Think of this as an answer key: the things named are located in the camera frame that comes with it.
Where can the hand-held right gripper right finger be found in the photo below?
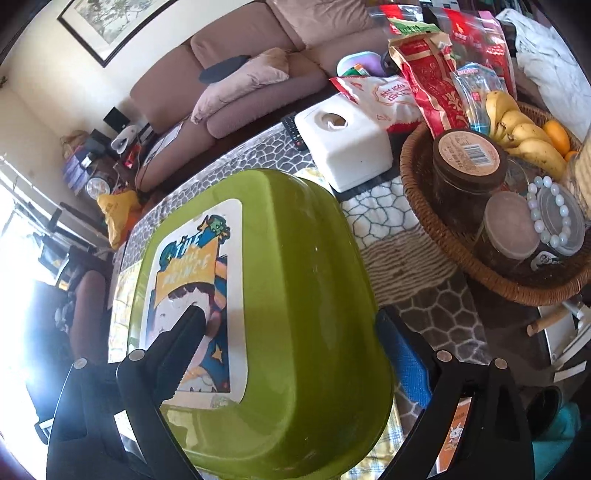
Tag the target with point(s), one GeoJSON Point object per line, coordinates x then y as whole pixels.
{"type": "Point", "coordinates": [411, 369]}

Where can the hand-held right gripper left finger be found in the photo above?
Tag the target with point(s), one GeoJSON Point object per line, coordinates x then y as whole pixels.
{"type": "Point", "coordinates": [189, 332]}

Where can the yellow storage box green lid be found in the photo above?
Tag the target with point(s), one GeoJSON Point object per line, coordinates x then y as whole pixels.
{"type": "Point", "coordinates": [300, 277]}

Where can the grey stone-pattern tablecloth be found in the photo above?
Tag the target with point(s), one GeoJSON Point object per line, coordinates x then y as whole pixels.
{"type": "Point", "coordinates": [443, 314]}

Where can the orange packet rabbit print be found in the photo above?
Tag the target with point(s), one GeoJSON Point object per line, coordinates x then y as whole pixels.
{"type": "Point", "coordinates": [455, 434]}

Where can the yellow plaid cloth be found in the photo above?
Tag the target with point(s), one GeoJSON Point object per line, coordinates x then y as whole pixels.
{"type": "Point", "coordinates": [383, 443]}

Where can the brown upholstered armchair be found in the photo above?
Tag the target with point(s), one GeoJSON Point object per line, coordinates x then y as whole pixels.
{"type": "Point", "coordinates": [90, 314]}

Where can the yellow plastic bag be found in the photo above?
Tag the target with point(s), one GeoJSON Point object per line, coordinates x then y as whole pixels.
{"type": "Point", "coordinates": [115, 212]}

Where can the brown wicker basket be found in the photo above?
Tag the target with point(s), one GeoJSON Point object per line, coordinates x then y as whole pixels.
{"type": "Point", "coordinates": [429, 221]}

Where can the white plastic stand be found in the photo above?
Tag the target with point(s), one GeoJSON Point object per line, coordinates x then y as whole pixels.
{"type": "Point", "coordinates": [568, 332]}

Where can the teal cloth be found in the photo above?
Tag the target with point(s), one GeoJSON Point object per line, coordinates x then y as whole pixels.
{"type": "Point", "coordinates": [554, 447]}

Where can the white grey handheld device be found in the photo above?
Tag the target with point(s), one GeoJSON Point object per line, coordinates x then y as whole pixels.
{"type": "Point", "coordinates": [123, 139]}

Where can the clear lidded jar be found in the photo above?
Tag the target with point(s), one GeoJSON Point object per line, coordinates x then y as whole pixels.
{"type": "Point", "coordinates": [558, 217]}

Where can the large jar brown lid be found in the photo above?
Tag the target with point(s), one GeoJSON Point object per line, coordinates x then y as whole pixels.
{"type": "Point", "coordinates": [466, 152]}

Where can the black remote control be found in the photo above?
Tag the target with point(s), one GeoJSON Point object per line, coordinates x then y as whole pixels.
{"type": "Point", "coordinates": [292, 131]}

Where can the black speaker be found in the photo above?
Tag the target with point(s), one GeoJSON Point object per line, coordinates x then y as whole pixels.
{"type": "Point", "coordinates": [115, 119]}

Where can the white tissue box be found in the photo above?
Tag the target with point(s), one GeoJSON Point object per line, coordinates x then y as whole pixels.
{"type": "Point", "coordinates": [351, 147]}

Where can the brown fabric sofa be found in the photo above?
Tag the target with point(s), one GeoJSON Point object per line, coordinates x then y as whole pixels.
{"type": "Point", "coordinates": [161, 92]}

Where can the bunch of yellow bananas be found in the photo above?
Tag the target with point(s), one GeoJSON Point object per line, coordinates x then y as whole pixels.
{"type": "Point", "coordinates": [535, 152]}

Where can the round biscuit stack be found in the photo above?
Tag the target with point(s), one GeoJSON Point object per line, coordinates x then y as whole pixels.
{"type": "Point", "coordinates": [581, 180]}

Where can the pale pink pillow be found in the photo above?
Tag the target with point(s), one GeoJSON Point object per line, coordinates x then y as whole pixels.
{"type": "Point", "coordinates": [240, 78]}

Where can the dark blue cushion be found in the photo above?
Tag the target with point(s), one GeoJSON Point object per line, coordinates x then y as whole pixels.
{"type": "Point", "coordinates": [221, 69]}

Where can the white red snack bag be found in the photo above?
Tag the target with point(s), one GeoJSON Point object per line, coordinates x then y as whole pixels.
{"type": "Point", "coordinates": [388, 99]}

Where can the orange fruit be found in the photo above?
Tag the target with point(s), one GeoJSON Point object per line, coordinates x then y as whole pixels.
{"type": "Point", "coordinates": [561, 134]}

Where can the clear blue packet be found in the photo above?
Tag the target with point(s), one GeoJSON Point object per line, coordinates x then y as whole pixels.
{"type": "Point", "coordinates": [475, 92]}

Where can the red gold patterned bag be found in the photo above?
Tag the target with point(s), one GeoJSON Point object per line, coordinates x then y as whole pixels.
{"type": "Point", "coordinates": [434, 78]}

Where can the purple plastic container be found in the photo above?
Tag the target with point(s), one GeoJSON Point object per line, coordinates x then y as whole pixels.
{"type": "Point", "coordinates": [364, 62]}

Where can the shiny red snack bag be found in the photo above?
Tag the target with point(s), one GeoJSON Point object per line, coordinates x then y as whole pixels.
{"type": "Point", "coordinates": [485, 46]}

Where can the beige square pillow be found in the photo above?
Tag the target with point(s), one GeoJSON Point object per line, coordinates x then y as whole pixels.
{"type": "Point", "coordinates": [318, 18]}

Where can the green snack bag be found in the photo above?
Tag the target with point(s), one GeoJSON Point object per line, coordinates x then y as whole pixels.
{"type": "Point", "coordinates": [411, 26]}

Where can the white cloth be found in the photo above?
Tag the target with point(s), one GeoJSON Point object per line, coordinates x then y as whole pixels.
{"type": "Point", "coordinates": [545, 50]}

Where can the black framed wall picture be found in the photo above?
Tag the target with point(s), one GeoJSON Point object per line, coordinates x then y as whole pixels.
{"type": "Point", "coordinates": [111, 23]}

